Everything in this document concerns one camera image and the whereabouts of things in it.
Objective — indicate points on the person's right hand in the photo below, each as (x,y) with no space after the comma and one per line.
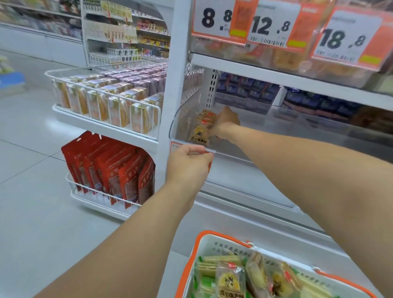
(228,119)

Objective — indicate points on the person's left hand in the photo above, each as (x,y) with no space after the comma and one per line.
(184,165)

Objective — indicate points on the person's left fingers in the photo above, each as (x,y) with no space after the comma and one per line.
(196,149)

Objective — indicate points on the person's right fingers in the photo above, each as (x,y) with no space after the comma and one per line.
(217,127)

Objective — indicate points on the row of yellow pastry packets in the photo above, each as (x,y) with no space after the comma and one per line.
(201,132)

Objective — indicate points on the clear plastic shelf bin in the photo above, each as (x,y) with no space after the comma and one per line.
(276,138)

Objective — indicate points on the person's left forearm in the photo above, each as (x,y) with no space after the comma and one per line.
(132,239)

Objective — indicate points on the person's right forearm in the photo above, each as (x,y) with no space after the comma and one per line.
(322,184)

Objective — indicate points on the row of dark blue packets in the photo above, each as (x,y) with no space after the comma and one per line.
(254,89)

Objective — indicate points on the white store shelf unit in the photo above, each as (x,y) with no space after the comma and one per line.
(175,61)

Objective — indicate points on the row of red snack bags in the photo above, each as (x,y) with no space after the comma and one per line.
(110,168)

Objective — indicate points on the pile of orange bread packets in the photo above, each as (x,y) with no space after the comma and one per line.
(276,58)

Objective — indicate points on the row of pink snack packets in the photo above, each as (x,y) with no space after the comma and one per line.
(138,76)

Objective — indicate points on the white orange shopping basket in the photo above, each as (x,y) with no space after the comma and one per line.
(215,245)

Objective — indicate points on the row of orange toast packets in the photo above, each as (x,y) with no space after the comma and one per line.
(101,104)

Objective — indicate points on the orange white price sign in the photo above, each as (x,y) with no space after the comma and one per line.
(347,40)
(273,24)
(215,18)

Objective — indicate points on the green snack packet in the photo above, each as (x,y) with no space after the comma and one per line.
(205,270)

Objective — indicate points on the background shelf with goods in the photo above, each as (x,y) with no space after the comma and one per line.
(122,30)

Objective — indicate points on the yellow pastry packet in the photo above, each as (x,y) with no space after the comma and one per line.
(257,274)
(228,281)
(284,282)

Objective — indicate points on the blue display stand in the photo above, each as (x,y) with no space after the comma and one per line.
(10,80)

